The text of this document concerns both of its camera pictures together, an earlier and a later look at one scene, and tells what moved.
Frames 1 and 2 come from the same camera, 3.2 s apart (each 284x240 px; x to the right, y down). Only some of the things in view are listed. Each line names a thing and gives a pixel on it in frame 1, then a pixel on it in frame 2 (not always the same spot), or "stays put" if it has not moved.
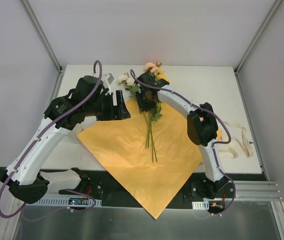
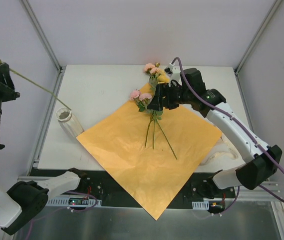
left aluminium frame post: [35, 21] stays put
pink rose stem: [150, 132] -> [140, 99]
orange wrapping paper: [122, 144] stays put
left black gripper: [111, 108] -> [1, 88]
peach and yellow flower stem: [156, 71] stays put
